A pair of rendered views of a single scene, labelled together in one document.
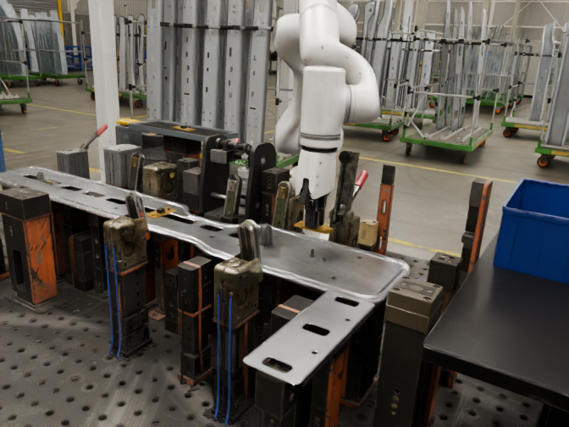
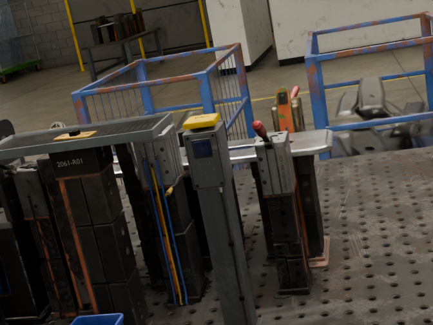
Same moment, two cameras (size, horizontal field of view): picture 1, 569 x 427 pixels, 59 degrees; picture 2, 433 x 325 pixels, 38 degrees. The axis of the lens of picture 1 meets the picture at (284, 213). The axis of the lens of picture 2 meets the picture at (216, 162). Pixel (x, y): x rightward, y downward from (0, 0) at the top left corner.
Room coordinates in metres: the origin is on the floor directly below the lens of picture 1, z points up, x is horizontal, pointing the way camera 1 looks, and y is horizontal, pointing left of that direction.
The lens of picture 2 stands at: (2.94, 0.26, 1.40)
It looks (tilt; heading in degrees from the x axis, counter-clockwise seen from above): 16 degrees down; 163
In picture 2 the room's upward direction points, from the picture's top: 11 degrees counter-clockwise
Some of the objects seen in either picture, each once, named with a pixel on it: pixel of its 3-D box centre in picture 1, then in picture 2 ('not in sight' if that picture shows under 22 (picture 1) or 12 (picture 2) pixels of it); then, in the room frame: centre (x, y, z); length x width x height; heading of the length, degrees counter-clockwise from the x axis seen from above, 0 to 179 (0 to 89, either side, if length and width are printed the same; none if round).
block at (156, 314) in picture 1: (166, 263); not in sight; (1.29, 0.33, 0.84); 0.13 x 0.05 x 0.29; 149
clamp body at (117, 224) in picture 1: (128, 285); not in sight; (1.10, 0.37, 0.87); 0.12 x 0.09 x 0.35; 149
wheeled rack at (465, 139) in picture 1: (456, 92); not in sight; (7.74, -2.48, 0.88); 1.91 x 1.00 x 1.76; 151
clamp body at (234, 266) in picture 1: (234, 338); not in sight; (0.89, 0.09, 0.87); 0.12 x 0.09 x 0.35; 149
